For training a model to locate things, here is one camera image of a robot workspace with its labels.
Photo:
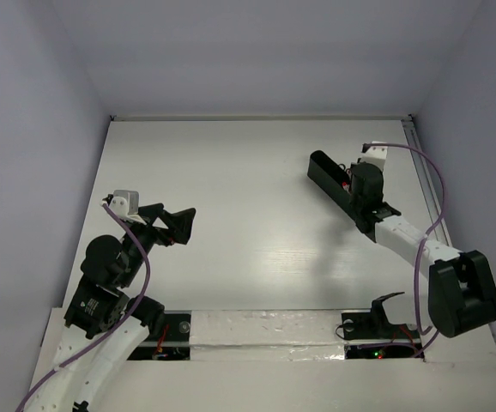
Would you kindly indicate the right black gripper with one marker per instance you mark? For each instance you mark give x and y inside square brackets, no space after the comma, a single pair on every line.
[353,165]

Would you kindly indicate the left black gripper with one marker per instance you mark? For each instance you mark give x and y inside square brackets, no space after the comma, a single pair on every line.
[159,225]

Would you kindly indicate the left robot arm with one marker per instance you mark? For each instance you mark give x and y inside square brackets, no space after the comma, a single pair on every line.
[110,313]

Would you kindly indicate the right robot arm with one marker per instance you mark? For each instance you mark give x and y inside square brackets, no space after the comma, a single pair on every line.
[461,293]

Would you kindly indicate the black oblong container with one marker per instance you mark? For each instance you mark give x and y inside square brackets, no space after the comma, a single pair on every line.
[328,176]

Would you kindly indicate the silver foil covered beam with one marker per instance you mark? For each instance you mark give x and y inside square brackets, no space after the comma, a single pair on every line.
[284,335]

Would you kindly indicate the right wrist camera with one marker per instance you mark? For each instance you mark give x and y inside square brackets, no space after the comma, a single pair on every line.
[374,153]

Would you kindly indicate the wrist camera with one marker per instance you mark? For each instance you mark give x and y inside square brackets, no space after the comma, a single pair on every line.
[123,203]
[374,153]

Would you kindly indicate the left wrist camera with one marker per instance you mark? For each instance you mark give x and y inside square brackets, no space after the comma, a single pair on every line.
[123,203]

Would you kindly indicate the aluminium rail right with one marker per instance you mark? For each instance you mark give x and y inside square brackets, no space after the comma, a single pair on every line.
[432,206]

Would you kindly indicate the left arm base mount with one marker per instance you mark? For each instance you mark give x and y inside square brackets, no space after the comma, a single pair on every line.
[170,343]

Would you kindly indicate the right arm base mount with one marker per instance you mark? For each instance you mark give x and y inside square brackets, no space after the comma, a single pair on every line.
[373,323]

